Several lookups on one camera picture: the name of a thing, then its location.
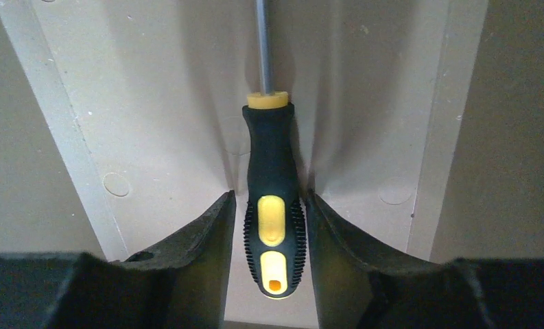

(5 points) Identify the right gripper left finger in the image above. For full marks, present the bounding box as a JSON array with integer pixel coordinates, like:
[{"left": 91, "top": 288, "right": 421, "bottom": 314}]
[{"left": 0, "top": 191, "right": 236, "bottom": 328}]

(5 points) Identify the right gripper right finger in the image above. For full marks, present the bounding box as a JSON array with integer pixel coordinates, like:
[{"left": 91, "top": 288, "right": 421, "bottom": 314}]
[{"left": 305, "top": 191, "right": 544, "bottom": 328}]

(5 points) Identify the black yellow screwdriver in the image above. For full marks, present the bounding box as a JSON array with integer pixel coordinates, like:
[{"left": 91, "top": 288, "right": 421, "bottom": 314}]
[{"left": 242, "top": 1, "right": 307, "bottom": 300}]

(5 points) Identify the tan plastic storage bin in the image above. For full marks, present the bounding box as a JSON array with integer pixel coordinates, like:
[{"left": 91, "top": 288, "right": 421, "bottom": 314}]
[{"left": 0, "top": 1, "right": 544, "bottom": 328}]

